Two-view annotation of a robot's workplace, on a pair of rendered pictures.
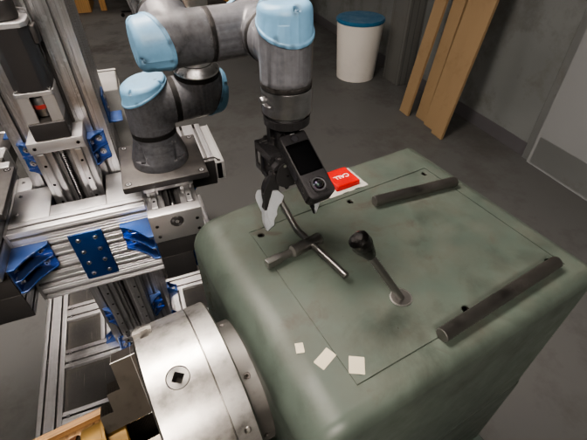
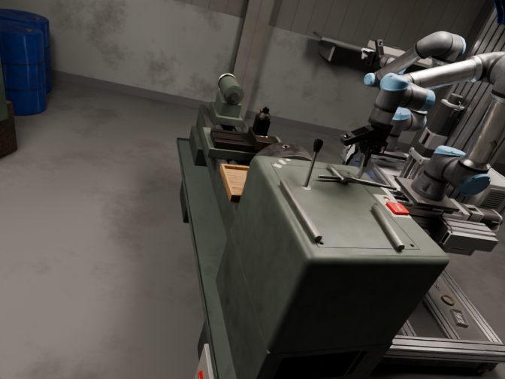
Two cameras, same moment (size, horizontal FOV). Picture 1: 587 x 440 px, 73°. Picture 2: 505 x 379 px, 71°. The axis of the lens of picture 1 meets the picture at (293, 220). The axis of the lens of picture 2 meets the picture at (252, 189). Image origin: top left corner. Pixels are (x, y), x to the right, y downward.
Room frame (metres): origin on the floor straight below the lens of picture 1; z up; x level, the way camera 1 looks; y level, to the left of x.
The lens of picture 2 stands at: (0.35, -1.25, 1.81)
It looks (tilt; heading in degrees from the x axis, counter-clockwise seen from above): 30 degrees down; 96
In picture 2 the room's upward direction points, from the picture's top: 17 degrees clockwise
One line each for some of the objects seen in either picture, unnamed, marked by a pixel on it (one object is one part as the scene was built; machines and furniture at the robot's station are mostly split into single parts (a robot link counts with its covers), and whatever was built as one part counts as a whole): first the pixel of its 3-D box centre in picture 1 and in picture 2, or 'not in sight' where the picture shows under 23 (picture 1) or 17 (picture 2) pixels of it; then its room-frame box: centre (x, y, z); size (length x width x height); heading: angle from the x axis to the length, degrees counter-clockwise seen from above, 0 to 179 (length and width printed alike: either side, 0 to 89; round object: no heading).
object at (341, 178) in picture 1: (341, 180); (397, 209); (0.72, -0.11, 1.26); 0.06 x 0.06 x 0.02; 29
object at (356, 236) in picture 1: (362, 245); (318, 145); (0.39, -0.10, 1.38); 0.04 x 0.03 x 0.05; 119
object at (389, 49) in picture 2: not in sight; (386, 47); (0.91, 3.90, 1.44); 0.39 x 0.37 x 0.10; 21
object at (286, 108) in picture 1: (285, 100); (381, 114); (0.56, 0.01, 1.52); 0.08 x 0.08 x 0.05
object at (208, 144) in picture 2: not in sight; (246, 146); (0.00, 0.78, 0.89); 0.53 x 0.30 x 0.06; 29
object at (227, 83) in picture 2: not in sight; (228, 98); (-0.28, 1.22, 1.01); 0.30 x 0.20 x 0.29; 119
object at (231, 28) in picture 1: (245, 29); (412, 97); (0.64, 0.07, 1.59); 0.11 x 0.11 x 0.08; 28
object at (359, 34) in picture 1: (357, 47); not in sight; (4.58, -0.71, 0.31); 0.52 x 0.51 x 0.63; 111
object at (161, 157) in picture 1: (157, 143); (431, 183); (0.96, 0.38, 1.21); 0.15 x 0.15 x 0.10
